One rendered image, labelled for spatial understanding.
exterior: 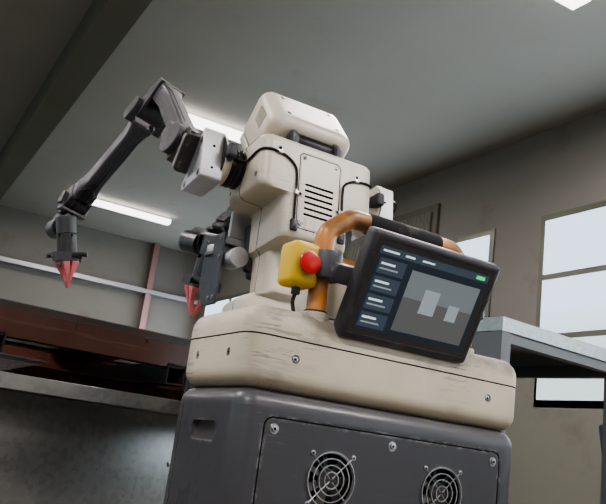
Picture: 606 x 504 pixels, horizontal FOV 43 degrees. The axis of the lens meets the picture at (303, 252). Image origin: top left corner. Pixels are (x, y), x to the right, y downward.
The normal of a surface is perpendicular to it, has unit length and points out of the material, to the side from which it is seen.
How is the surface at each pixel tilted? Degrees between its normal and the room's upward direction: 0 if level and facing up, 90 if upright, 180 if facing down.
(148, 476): 90
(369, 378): 90
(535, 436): 90
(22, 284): 90
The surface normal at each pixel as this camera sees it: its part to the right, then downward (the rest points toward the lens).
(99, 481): 0.59, -0.13
